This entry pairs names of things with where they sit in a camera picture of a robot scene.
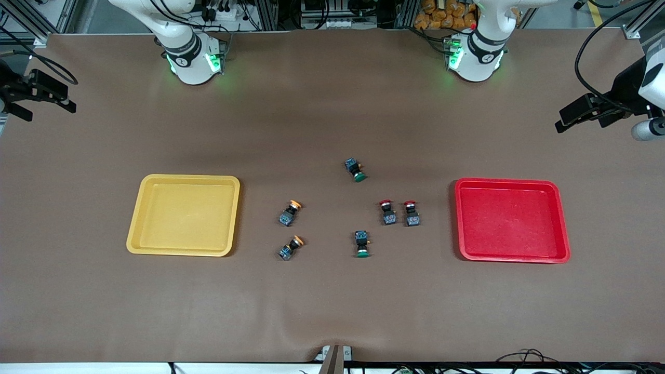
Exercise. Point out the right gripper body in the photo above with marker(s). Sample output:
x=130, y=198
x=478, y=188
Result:
x=11, y=89

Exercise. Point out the red plastic tray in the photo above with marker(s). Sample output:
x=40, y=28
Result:
x=511, y=223

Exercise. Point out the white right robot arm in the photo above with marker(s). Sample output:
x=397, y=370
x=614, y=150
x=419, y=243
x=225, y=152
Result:
x=189, y=65

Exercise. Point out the yellow plastic tray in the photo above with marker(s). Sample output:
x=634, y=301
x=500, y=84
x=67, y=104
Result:
x=182, y=218

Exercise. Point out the green push button switch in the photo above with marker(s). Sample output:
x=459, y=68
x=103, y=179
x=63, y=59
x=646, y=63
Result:
x=361, y=239
x=353, y=167

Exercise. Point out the aluminium frame post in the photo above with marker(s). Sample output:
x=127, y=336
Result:
x=39, y=39
x=634, y=32

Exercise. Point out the white power strip with plugs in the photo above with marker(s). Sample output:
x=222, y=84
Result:
x=223, y=13

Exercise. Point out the brown table mat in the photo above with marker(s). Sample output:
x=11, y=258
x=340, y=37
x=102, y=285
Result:
x=332, y=104

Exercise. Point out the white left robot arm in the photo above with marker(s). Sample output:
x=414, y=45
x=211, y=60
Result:
x=478, y=62

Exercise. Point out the yellow push button switch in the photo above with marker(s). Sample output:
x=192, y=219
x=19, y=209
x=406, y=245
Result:
x=287, y=217
x=287, y=252

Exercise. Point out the red push button switch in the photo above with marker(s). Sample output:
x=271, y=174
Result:
x=388, y=215
x=412, y=217

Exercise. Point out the pile of orange objects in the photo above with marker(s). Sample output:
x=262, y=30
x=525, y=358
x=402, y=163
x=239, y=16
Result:
x=441, y=15

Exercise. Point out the grey camera mount clamp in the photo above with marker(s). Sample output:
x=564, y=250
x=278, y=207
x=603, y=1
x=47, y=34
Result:
x=332, y=358

